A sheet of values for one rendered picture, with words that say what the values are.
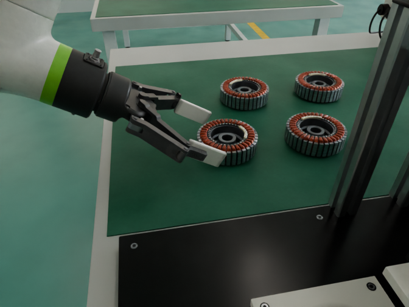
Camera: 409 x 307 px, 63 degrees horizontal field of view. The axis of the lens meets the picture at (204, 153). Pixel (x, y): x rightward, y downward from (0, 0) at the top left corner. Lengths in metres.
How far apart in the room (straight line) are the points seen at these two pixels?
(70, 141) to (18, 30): 1.62
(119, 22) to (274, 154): 1.02
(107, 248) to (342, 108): 0.59
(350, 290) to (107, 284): 0.29
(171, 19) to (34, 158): 1.08
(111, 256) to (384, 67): 0.40
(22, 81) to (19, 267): 1.10
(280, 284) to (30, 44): 0.44
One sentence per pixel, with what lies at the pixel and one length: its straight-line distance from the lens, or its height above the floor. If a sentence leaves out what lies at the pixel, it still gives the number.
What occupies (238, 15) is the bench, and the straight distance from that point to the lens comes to 1.55.
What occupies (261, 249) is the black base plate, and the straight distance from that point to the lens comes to 0.45.
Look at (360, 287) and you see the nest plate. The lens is 0.44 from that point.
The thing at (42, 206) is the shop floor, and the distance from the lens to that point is 1.73.
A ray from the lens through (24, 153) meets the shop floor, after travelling 2.11.
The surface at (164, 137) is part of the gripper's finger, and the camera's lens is 0.50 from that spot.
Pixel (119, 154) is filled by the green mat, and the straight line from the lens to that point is 0.64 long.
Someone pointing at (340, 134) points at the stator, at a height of 0.79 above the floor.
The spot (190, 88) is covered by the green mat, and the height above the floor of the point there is 0.75.
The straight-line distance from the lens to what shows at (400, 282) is 0.33.
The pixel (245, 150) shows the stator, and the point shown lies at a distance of 0.58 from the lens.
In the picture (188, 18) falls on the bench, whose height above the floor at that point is 0.73.
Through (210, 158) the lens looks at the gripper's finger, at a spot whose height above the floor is 0.79.
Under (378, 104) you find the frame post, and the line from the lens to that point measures 0.41.
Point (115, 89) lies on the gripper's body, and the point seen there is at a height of 0.90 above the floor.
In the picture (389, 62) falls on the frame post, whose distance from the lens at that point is 0.40.
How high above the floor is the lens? 1.13
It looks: 37 degrees down
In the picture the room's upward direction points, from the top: straight up
